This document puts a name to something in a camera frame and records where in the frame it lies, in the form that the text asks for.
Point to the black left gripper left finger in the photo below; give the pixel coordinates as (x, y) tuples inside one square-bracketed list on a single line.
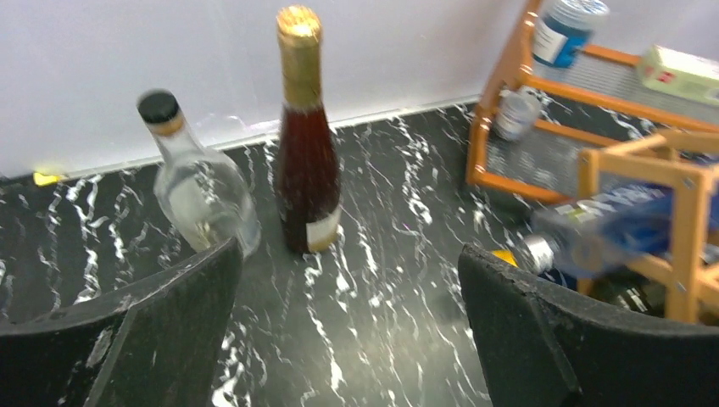
[(154, 342)]

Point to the green white box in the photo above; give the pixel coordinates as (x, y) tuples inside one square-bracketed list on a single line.
[(679, 74)]

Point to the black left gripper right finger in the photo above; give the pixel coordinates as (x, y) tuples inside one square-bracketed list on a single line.
[(541, 344)]

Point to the blue square bottle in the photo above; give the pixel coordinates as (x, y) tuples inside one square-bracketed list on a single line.
[(592, 236)]

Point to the orange wooden shelf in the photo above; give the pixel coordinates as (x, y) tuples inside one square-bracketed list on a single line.
[(598, 102)]

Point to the blue white jar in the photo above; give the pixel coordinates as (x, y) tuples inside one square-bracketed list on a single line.
[(564, 28)]

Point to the clear glass bottle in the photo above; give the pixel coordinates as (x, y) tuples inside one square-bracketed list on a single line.
[(200, 190)]

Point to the dark red wine bottle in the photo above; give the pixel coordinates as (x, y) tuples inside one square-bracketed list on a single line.
[(307, 177)]

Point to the yellow capped bottle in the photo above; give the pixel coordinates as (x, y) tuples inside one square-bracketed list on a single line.
[(506, 255)]

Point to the small clear plastic bottle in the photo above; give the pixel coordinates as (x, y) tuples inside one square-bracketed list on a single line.
[(518, 111)]

